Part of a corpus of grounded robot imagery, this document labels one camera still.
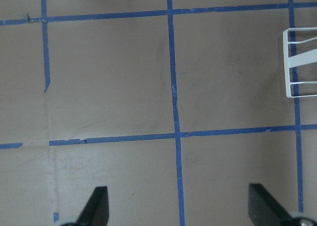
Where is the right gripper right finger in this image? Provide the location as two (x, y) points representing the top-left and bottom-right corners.
(248, 183), (301, 226)

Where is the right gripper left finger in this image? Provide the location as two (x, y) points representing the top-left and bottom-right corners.
(76, 186), (109, 226)

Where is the white wire cup rack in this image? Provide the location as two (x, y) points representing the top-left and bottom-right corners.
(282, 27), (317, 98)

